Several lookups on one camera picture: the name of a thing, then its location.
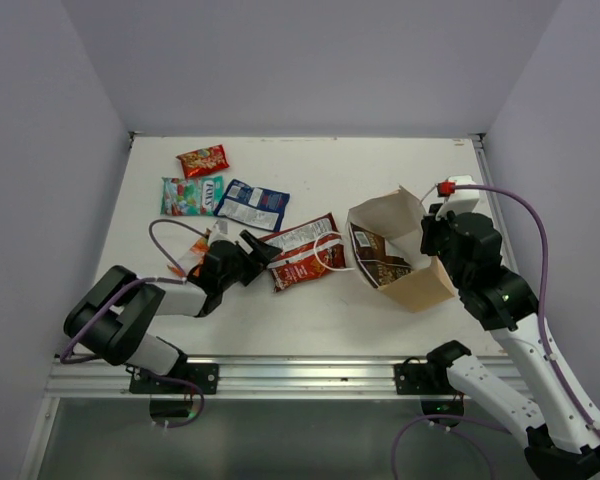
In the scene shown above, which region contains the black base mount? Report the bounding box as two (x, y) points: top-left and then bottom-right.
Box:
(393, 357), (465, 417)
(127, 362), (220, 429)

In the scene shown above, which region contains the teal Fox's candy bag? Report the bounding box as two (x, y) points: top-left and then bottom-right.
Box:
(160, 176), (225, 216)

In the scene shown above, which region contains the orange snack packet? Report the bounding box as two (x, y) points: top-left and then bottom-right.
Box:
(167, 229), (211, 278)

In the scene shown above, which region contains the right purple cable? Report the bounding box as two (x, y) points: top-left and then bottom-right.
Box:
(389, 183), (600, 480)

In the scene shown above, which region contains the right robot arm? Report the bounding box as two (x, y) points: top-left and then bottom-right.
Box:
(421, 204), (600, 479)

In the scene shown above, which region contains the aluminium front rail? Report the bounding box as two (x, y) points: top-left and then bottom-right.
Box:
(44, 354), (566, 399)

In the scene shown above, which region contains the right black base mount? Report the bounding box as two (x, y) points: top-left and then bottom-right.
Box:
(393, 357), (465, 417)

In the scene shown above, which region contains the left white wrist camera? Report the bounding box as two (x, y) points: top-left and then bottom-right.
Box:
(207, 219), (230, 246)

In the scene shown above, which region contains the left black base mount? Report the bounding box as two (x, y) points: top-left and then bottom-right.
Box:
(127, 362), (220, 429)

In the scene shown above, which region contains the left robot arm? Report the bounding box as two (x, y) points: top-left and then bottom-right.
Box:
(60, 230), (282, 393)

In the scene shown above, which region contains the brown paper bag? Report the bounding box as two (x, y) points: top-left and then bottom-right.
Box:
(313, 185), (455, 314)

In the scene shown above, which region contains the purple cable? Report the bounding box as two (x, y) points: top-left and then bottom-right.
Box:
(389, 183), (600, 480)
(59, 218), (211, 429)

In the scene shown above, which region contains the small red snack packet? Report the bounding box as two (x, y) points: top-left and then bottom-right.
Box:
(176, 145), (229, 178)

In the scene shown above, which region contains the red Doritos chip bag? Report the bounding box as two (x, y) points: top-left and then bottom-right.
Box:
(260, 213), (347, 293)

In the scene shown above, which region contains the blue snack bag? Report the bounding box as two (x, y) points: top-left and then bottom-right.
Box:
(214, 179), (290, 232)

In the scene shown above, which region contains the brown chip bag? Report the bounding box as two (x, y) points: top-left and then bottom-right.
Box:
(349, 223), (413, 288)

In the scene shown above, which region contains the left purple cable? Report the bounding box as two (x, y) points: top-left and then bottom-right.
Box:
(59, 218), (211, 429)

